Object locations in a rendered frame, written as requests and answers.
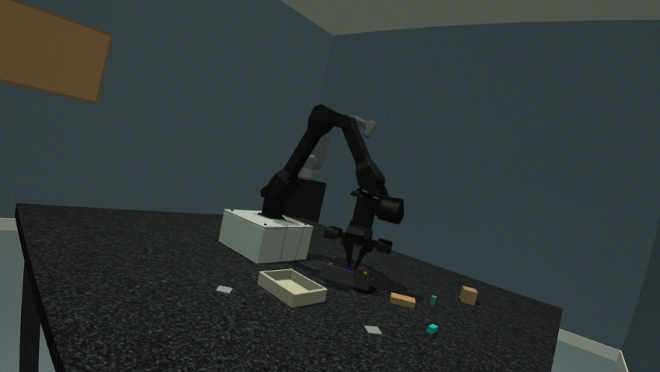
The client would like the tan cube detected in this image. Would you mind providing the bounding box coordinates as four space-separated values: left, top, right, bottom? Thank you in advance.
459 286 478 305

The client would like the tan rectangular block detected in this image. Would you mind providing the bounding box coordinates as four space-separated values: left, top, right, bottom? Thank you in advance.
390 292 416 309

